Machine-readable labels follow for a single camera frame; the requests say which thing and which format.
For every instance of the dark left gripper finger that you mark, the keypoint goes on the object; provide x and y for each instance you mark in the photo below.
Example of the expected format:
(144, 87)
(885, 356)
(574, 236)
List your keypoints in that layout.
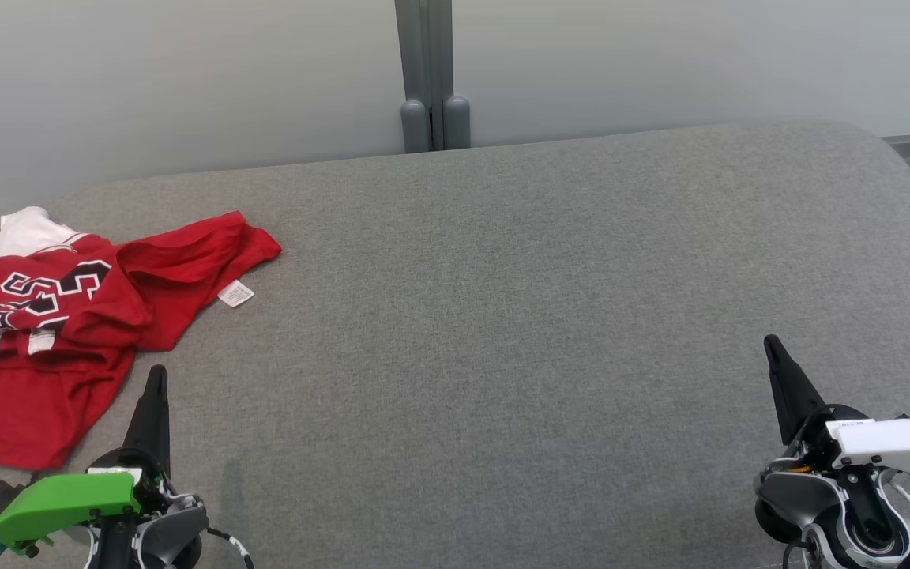
(153, 419)

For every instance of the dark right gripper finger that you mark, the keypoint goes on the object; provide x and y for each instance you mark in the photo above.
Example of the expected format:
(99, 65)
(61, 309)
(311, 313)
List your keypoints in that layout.
(793, 391)

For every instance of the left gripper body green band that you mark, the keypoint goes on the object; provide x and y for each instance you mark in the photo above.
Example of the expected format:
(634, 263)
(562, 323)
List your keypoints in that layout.
(60, 502)

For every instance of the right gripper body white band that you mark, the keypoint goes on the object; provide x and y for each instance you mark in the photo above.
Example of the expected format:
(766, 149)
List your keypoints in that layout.
(889, 442)

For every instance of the red shorts white stripe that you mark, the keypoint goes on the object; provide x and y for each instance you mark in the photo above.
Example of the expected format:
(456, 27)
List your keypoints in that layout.
(28, 411)

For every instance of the red basketball jersey number 23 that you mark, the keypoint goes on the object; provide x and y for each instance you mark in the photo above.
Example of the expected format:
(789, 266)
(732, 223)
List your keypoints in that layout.
(36, 296)

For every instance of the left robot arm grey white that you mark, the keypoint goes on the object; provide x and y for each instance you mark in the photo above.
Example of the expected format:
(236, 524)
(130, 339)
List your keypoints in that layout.
(174, 531)

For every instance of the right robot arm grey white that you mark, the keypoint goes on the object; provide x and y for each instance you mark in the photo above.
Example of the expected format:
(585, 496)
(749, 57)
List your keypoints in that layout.
(802, 498)

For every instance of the grey fabric sofa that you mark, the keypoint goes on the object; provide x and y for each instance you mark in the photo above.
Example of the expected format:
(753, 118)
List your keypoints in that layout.
(502, 316)

